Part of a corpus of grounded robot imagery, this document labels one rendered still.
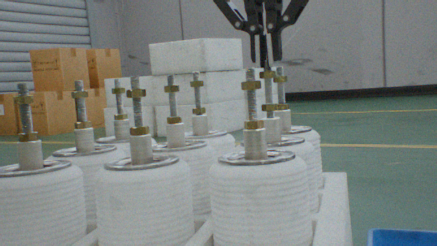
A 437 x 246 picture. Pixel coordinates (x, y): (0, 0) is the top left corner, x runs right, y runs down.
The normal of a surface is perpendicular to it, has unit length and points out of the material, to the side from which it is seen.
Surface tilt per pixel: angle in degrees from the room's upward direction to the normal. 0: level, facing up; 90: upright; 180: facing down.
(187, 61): 90
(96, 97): 90
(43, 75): 90
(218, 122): 90
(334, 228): 0
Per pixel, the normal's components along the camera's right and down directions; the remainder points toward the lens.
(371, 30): -0.58, 0.11
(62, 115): 0.81, -0.01
